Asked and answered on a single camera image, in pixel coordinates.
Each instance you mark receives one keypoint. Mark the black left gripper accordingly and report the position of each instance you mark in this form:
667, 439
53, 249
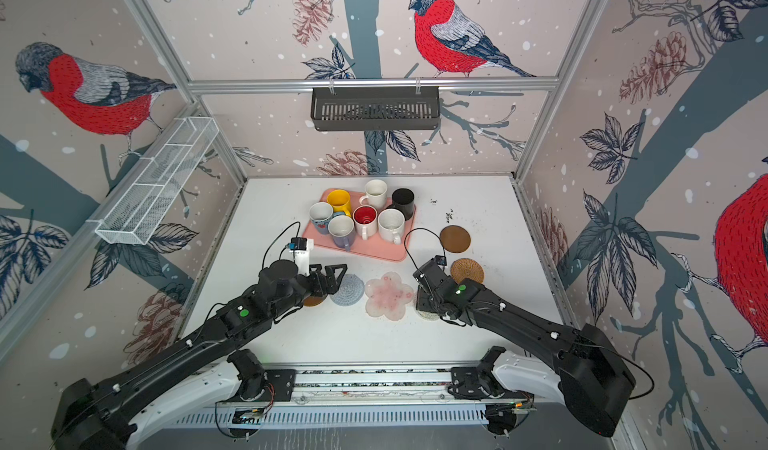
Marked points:
332, 284

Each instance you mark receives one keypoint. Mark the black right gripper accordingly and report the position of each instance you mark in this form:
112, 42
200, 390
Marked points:
421, 296

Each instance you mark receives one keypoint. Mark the glossy brown round coaster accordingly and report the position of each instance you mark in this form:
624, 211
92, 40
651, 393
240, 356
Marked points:
313, 301

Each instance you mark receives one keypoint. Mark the multicolour zigzag woven coaster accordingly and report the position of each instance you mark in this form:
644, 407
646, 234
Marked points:
427, 315

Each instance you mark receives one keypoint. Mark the blue grey woven coaster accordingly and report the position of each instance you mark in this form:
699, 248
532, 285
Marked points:
351, 290

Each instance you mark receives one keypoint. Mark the rattan round woven coaster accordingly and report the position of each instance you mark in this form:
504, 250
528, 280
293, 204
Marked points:
466, 268

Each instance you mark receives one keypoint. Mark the pink flower shaped coaster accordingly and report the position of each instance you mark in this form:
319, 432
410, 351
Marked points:
388, 297

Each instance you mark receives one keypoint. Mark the dark wooden round coaster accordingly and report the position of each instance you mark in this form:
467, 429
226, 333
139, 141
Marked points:
455, 239

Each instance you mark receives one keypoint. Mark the lavender mug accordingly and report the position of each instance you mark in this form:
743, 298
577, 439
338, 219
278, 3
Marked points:
342, 231

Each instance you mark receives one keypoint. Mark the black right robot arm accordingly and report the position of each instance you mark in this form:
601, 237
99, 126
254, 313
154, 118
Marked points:
578, 368

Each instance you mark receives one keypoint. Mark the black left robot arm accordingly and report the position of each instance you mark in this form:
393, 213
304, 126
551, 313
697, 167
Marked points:
209, 365

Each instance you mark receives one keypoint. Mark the blue patterned mug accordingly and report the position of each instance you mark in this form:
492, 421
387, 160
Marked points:
320, 215

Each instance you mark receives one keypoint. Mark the red inside white mug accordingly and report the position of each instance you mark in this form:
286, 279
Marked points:
366, 221

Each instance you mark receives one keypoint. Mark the yellow mug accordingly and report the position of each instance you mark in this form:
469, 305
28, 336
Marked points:
340, 200

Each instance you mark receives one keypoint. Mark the black mug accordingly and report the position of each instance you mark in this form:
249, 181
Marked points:
403, 200

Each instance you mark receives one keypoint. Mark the cream mug at back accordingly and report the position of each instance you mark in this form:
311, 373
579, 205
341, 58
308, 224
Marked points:
375, 194

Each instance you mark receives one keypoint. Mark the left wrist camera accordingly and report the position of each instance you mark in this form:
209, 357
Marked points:
300, 248

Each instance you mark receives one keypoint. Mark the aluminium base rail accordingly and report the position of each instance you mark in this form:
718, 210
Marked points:
324, 397

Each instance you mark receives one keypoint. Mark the black hanging wire basket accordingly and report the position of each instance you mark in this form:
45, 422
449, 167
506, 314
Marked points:
375, 108

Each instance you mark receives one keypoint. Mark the white wire mesh shelf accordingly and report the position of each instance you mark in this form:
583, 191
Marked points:
141, 208

